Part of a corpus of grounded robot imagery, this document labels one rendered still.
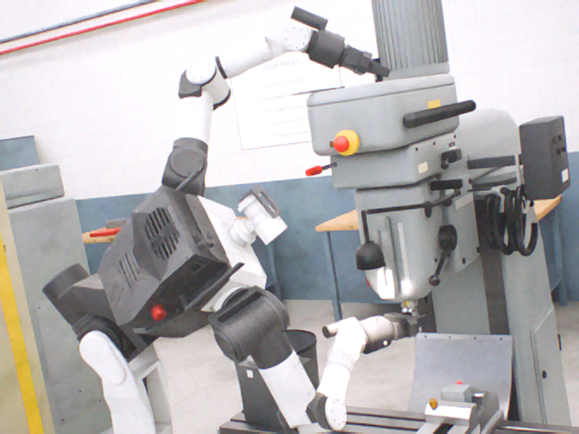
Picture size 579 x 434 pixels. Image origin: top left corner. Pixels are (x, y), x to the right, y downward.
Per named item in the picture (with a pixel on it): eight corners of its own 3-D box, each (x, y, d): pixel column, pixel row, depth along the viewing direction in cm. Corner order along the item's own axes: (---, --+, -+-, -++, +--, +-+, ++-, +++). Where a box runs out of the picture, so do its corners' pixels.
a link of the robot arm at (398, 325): (416, 310, 200) (382, 322, 193) (421, 344, 201) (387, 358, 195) (386, 304, 210) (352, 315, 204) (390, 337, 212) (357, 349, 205)
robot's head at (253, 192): (252, 236, 174) (271, 220, 169) (229, 207, 174) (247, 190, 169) (266, 226, 179) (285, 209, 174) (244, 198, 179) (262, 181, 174)
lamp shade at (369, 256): (354, 271, 186) (351, 247, 185) (358, 264, 193) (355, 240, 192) (382, 269, 184) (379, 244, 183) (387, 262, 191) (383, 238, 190)
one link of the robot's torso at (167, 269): (107, 365, 161) (222, 268, 150) (64, 243, 178) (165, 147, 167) (196, 374, 185) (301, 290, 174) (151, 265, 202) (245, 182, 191)
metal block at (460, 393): (465, 413, 202) (463, 392, 201) (445, 411, 205) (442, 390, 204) (472, 405, 206) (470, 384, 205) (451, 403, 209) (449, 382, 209)
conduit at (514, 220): (526, 263, 206) (517, 189, 203) (468, 264, 214) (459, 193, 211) (541, 247, 221) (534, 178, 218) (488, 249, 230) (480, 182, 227)
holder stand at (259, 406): (297, 431, 225) (287, 368, 222) (245, 420, 239) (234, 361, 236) (321, 415, 234) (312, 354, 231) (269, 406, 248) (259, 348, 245)
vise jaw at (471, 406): (470, 426, 195) (468, 412, 195) (426, 421, 202) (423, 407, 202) (477, 417, 200) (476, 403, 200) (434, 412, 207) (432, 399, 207)
